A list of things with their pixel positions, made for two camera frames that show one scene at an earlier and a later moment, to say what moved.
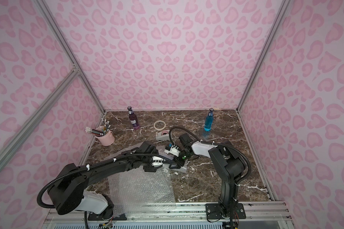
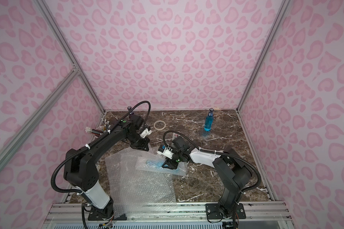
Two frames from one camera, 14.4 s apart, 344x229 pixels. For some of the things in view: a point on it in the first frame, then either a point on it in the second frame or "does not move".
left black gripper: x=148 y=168 to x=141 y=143
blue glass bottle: x=209 y=120 does not move
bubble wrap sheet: x=140 y=194 does not move
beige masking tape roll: x=159 y=129 does not move
